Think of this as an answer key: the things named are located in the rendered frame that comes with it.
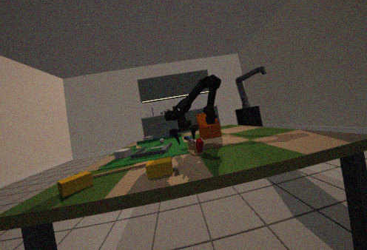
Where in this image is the yellow rectangular block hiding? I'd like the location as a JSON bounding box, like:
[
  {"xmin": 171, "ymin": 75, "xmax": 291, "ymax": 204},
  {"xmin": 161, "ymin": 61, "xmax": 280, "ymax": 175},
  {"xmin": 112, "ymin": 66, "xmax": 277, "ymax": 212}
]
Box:
[
  {"xmin": 57, "ymin": 171, "xmax": 93, "ymax": 197},
  {"xmin": 146, "ymin": 157, "xmax": 173, "ymax": 179}
]

